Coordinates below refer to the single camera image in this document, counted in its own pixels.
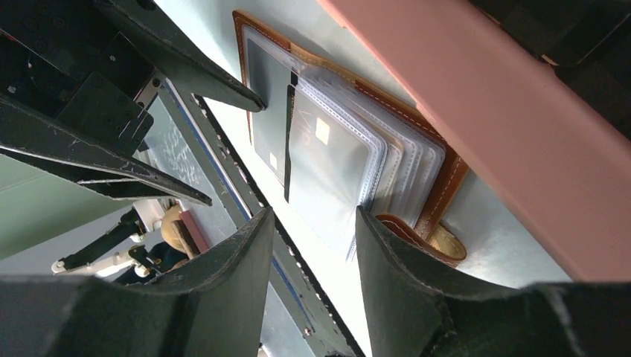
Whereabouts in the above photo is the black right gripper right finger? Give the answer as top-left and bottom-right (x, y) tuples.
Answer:
(356, 208), (630, 356)

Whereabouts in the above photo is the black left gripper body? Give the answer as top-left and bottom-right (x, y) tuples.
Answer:
(1, 1), (160, 155)

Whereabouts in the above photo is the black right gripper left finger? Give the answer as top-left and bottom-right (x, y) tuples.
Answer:
(1, 208), (275, 356)

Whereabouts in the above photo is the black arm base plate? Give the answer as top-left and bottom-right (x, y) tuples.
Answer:
(153, 79), (364, 356)

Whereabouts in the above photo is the black VIP card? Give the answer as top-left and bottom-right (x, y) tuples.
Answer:
(246, 38), (294, 184)

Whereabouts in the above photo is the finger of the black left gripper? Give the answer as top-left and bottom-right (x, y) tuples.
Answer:
(94, 0), (266, 112)
(1, 95), (212, 205)

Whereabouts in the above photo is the pink oval plastic tray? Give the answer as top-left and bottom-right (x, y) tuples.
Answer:
(322, 1), (630, 287)

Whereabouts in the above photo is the brown leather card holder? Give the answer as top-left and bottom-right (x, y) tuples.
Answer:
(232, 10), (469, 266)

